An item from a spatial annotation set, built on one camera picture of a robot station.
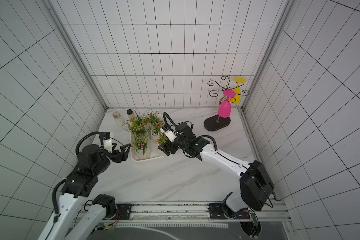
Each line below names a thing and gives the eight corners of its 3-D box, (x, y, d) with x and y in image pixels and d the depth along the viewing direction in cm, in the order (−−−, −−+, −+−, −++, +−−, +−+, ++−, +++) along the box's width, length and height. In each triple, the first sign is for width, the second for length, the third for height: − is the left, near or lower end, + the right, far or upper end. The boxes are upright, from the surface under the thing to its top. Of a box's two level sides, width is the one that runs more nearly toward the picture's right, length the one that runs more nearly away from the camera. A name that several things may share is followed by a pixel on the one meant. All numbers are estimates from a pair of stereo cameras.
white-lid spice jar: (116, 126, 111) (111, 117, 103) (118, 120, 115) (113, 111, 106) (123, 126, 111) (119, 117, 103) (125, 120, 115) (121, 111, 106)
